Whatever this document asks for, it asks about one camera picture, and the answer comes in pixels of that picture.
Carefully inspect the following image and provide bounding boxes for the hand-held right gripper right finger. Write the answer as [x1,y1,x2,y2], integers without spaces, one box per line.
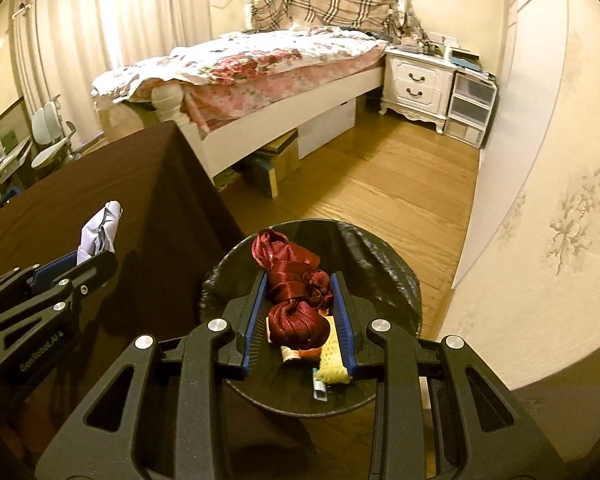
[330,271,566,480]

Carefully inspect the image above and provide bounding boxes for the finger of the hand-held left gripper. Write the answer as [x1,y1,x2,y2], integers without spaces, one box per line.
[0,251,80,312]
[0,250,118,337]

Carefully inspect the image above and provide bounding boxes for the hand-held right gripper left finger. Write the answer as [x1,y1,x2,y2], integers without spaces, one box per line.
[35,274,270,480]

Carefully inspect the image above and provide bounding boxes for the small dark red wrapper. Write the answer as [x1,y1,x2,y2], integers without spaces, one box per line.
[251,229,334,349]

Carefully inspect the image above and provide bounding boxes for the yellow foam fruit net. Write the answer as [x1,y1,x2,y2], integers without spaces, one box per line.
[316,316,354,386]

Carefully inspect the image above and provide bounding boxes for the black lined trash bin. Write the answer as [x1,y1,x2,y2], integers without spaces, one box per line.
[200,219,424,418]

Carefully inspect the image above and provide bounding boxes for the blue and white toothpaste tube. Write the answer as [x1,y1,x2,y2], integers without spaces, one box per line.
[311,367,330,402]

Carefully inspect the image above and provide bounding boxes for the white desk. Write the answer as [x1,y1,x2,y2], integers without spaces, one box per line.
[0,130,34,197]

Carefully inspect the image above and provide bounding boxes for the grey office chair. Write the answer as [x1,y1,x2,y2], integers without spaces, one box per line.
[29,94,82,169]

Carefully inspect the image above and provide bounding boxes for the cardboard box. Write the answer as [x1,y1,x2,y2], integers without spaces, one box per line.
[249,130,301,199]

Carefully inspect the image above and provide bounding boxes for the white storage box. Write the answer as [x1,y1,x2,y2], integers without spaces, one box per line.
[297,99,357,160]

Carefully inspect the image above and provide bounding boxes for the bed with floral cover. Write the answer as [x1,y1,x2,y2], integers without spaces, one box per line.
[150,0,411,183]

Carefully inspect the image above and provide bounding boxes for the pink floral bedsheet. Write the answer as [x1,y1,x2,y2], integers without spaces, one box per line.
[180,57,385,128]

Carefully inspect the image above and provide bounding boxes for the cream curtains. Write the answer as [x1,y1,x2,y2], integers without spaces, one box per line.
[9,0,217,147]

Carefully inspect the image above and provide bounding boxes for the plastic drawer unit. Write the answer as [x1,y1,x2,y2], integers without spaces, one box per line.
[442,71,497,149]

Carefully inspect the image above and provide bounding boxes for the white nightstand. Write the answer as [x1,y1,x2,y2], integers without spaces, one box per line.
[379,47,459,134]

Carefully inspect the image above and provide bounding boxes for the floral duvet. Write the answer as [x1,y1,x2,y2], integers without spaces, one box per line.
[91,29,389,107]

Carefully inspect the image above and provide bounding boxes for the white wardrobe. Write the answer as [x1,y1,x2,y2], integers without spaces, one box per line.
[450,0,581,291]

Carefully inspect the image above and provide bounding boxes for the pile of nightstand items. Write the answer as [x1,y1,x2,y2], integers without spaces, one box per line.
[394,12,498,83]

